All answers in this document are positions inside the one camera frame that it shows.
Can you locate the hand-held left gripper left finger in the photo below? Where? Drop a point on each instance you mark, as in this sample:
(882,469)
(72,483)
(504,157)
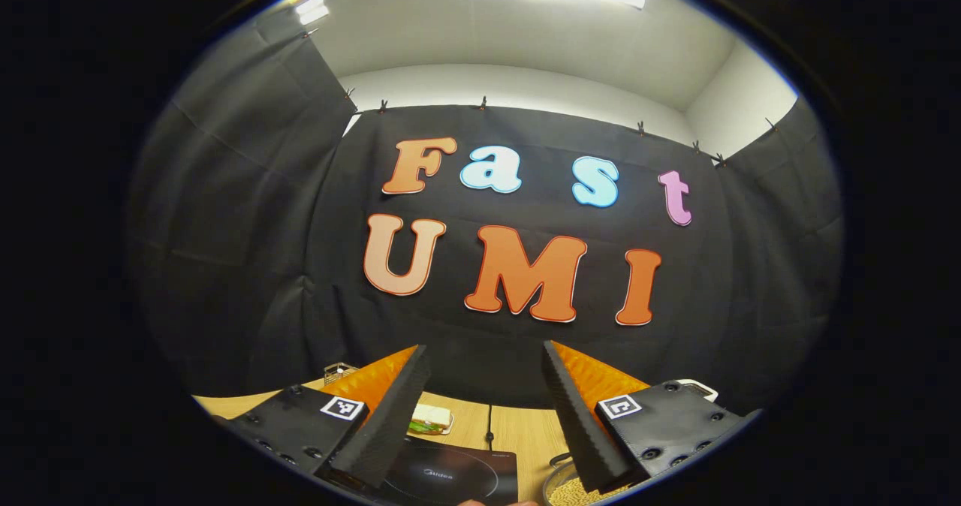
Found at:
(390,416)

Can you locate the white toaster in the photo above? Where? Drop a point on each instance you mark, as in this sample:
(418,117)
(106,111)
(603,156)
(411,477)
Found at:
(702,387)

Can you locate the heap of soybeans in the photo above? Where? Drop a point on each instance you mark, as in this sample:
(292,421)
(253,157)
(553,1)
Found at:
(578,495)

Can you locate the row of small cloth clips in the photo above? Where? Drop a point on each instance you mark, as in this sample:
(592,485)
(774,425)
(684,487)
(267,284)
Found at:
(483,104)

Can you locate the sandwich on small plate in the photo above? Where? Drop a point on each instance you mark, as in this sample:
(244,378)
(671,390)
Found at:
(432,418)

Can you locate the small ceiling light panel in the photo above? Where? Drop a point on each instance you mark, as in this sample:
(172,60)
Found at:
(311,9)

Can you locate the black induction cooktop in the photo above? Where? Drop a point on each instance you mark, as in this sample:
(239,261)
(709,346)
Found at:
(458,472)

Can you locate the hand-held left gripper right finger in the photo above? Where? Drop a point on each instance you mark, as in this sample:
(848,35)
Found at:
(582,431)

